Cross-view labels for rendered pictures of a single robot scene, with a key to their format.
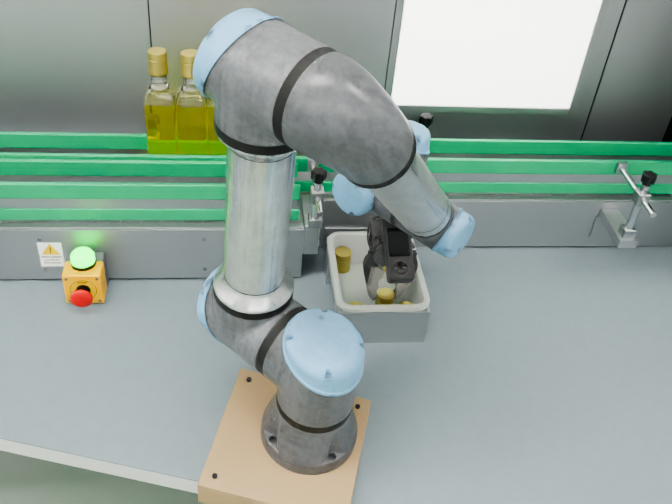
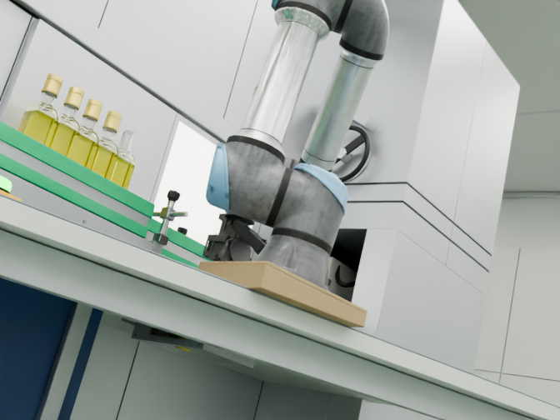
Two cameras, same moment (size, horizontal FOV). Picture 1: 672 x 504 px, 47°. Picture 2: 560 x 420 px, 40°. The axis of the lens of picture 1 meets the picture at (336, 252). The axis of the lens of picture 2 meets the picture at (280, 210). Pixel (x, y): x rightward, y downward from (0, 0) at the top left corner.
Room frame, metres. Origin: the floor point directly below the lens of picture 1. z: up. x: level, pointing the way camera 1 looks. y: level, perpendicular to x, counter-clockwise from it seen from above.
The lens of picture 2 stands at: (-0.27, 0.92, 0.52)
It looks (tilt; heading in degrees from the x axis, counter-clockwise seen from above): 17 degrees up; 321
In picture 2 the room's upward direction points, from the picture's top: 14 degrees clockwise
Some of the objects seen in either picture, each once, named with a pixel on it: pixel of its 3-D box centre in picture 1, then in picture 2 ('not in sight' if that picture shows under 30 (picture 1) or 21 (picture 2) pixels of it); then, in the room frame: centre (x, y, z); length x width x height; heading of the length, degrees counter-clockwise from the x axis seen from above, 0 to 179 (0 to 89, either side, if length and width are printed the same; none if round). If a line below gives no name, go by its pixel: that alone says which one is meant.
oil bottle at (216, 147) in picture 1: (223, 136); (72, 172); (1.31, 0.24, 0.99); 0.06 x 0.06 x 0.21; 10
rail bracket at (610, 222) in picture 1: (627, 213); not in sight; (1.32, -0.58, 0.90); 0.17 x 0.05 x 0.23; 10
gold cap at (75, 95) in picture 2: (190, 63); (74, 98); (1.29, 0.30, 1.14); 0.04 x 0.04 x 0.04
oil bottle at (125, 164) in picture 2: not in sight; (110, 192); (1.33, 0.13, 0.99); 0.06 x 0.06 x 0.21; 9
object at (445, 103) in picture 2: not in sight; (420, 150); (1.50, -1.11, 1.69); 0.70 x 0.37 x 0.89; 100
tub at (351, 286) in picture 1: (374, 284); not in sight; (1.13, -0.08, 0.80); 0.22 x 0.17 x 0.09; 10
